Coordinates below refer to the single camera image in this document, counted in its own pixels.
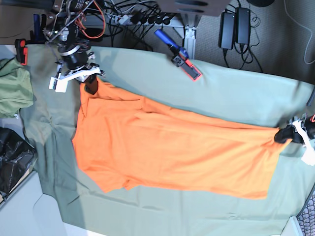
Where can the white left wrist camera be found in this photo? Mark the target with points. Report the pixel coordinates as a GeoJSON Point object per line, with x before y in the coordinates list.
{"type": "Point", "coordinates": [309, 157]}

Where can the aluminium frame post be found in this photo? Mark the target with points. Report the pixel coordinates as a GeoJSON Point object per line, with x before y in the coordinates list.
{"type": "Point", "coordinates": [190, 23]}

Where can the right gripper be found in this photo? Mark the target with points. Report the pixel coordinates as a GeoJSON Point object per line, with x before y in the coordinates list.
{"type": "Point", "coordinates": [75, 65]}

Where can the left black power brick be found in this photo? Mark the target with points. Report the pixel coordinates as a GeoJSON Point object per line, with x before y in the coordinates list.
{"type": "Point", "coordinates": [226, 34]}

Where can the black power brick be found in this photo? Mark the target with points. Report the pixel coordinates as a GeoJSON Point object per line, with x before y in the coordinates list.
{"type": "Point", "coordinates": [226, 34]}
{"type": "Point", "coordinates": [242, 25]}

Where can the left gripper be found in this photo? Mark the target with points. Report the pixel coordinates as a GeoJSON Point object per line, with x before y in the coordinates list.
{"type": "Point", "coordinates": [290, 132]}

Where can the black plastic bag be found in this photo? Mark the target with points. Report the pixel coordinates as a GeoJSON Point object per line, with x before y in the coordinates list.
{"type": "Point", "coordinates": [16, 156]}

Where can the right black power brick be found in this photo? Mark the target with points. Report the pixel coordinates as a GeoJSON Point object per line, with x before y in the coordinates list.
{"type": "Point", "coordinates": [242, 25]}

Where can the white power strip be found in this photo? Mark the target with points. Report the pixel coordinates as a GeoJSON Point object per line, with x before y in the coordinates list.
{"type": "Point", "coordinates": [161, 20]}

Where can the orange T-shirt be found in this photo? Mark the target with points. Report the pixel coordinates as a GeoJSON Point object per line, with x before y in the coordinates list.
{"type": "Point", "coordinates": [124, 140]}

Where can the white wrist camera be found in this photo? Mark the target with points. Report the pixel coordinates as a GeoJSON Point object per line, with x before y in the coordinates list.
{"type": "Point", "coordinates": [309, 157]}
{"type": "Point", "coordinates": [58, 85]}

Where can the blue handled clamp on table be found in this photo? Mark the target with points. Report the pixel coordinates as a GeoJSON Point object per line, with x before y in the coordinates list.
{"type": "Point", "coordinates": [180, 56]}

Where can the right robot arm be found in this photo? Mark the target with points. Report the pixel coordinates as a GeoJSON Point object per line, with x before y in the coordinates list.
{"type": "Point", "coordinates": [67, 31]}

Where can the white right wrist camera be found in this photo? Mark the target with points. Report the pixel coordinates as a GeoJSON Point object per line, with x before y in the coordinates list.
{"type": "Point", "coordinates": [58, 85]}

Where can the olive green garment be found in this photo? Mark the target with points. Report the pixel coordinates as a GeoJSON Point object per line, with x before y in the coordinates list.
{"type": "Point", "coordinates": [15, 88]}

